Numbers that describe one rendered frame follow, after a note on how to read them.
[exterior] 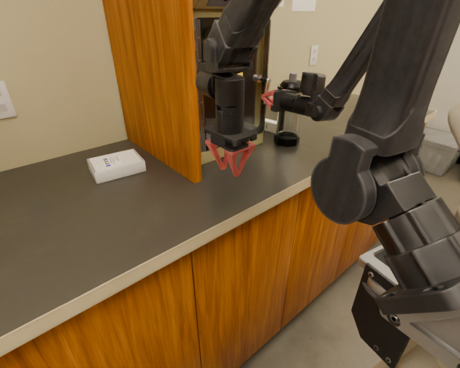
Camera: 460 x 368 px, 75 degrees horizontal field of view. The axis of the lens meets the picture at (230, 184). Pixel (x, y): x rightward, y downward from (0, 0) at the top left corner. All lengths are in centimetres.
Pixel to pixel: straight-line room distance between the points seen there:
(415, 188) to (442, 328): 13
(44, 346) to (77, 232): 24
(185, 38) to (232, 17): 30
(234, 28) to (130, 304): 62
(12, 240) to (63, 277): 20
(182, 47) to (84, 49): 52
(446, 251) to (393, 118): 13
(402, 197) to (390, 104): 9
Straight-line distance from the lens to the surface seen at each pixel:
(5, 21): 121
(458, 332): 37
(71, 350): 80
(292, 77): 117
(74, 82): 126
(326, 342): 172
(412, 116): 33
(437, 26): 32
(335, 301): 188
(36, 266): 77
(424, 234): 33
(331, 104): 89
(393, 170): 36
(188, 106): 84
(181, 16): 82
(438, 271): 33
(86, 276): 70
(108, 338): 83
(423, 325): 39
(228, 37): 53
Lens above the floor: 141
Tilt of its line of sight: 30 degrees down
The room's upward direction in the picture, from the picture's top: straight up
